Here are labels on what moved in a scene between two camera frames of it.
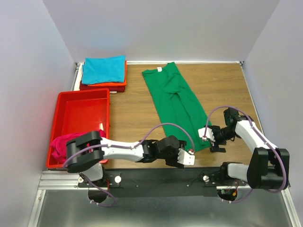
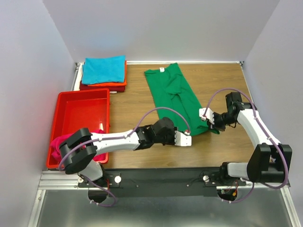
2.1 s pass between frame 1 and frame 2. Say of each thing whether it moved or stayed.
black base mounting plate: stayed
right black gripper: moved
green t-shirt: moved
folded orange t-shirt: stayed
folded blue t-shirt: stayed
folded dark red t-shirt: stayed
